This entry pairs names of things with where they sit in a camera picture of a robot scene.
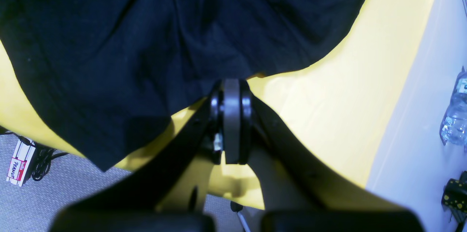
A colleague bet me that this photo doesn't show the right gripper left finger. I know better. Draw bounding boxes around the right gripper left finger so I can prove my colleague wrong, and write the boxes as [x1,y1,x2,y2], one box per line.
[50,82,223,232]

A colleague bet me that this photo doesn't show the clear plastic water bottle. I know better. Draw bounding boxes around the clear plastic water bottle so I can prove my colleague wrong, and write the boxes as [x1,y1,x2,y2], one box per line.
[439,67,467,152]

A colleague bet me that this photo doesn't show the black yellow dotted object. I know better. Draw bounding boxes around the black yellow dotted object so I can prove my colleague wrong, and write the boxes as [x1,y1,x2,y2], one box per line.
[441,171,467,231]

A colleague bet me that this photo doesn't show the dark navy T-shirt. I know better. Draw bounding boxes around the dark navy T-shirt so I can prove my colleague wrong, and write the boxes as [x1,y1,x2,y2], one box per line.
[1,0,365,171]

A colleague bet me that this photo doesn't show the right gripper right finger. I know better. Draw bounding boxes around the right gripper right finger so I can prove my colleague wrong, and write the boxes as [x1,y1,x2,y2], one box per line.
[223,79,423,232]

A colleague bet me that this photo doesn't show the white red labelled box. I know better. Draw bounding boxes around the white red labelled box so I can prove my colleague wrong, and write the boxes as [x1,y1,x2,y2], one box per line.
[6,138,36,187]

